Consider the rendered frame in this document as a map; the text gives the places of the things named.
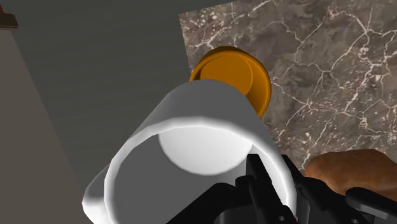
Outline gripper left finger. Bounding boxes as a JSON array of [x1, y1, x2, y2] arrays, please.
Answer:
[[167, 153, 299, 224]]

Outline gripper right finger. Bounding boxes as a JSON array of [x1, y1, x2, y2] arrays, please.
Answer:
[[281, 154, 397, 224]]

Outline white cup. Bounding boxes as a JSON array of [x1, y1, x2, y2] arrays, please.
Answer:
[[81, 79, 299, 224]]

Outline brown rounded lump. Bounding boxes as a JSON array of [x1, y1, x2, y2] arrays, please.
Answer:
[[304, 148, 397, 203]]

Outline orange bowl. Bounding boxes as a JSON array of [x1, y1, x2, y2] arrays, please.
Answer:
[[189, 45, 273, 119]]

